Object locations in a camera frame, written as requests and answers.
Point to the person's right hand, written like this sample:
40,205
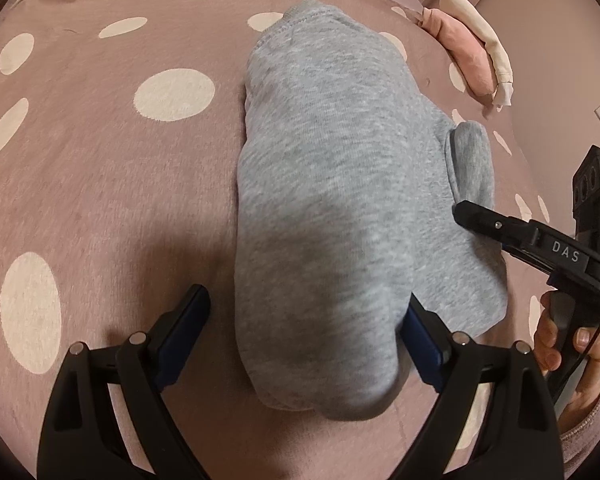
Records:
545,340

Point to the pink polka dot blanket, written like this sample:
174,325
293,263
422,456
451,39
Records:
105,185

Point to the grey sweatshirt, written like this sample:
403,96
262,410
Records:
330,185

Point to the person's right forearm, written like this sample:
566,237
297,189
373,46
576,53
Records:
587,430

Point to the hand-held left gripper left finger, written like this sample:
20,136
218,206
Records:
185,330

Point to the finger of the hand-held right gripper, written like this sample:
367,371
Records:
525,256
480,217

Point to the pink folded garment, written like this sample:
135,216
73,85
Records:
460,45

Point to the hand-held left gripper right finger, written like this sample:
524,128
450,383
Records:
422,340

